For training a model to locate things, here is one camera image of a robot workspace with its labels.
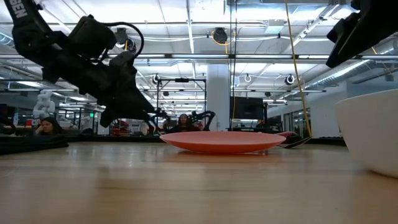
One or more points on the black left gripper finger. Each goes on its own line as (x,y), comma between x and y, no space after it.
(139,101)
(132,109)

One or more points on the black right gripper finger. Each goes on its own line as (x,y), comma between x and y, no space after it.
(351,46)

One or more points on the white small plate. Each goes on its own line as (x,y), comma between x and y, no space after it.
(373,130)

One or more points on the red round plate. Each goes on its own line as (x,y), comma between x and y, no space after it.
(222,143)

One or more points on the small black robot arm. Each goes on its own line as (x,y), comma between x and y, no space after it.
(203,117)
(160,116)

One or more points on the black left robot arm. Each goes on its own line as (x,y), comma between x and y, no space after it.
(28,37)

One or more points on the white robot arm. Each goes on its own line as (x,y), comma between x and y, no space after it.
(43,105)

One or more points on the person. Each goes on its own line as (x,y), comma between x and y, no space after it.
(184,123)
(48,126)

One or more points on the white building pillar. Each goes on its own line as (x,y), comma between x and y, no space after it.
(217,99)

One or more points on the black monitor screen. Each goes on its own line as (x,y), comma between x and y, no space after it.
(247,109)

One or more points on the silver ventilation duct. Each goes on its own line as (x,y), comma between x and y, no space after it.
(348,71)

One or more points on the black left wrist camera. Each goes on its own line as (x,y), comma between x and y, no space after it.
(122,65)

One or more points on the black robot rig frame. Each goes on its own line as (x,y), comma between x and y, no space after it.
(182,80)

